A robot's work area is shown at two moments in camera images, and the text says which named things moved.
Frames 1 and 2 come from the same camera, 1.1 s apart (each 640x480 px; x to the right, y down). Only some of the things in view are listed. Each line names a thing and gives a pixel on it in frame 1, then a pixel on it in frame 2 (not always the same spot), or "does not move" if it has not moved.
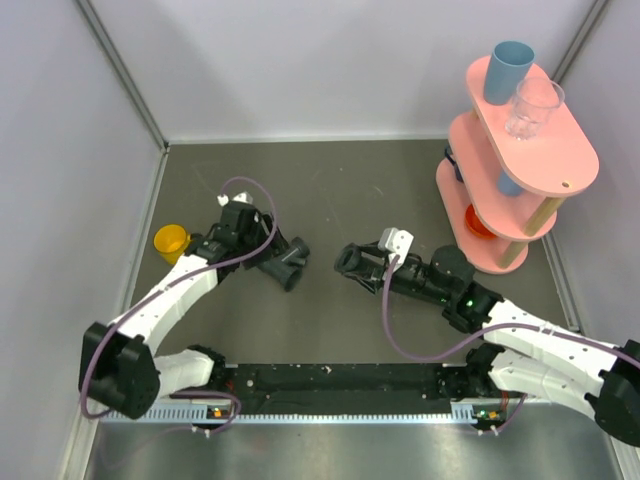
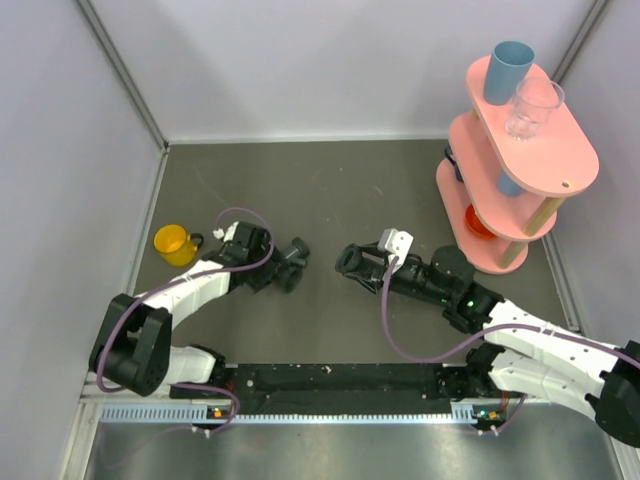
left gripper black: x=278 y=246 -> x=259 y=281
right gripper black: x=374 y=250 does not move
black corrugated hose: x=350 y=259 does not move
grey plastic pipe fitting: x=286 y=268 does not move
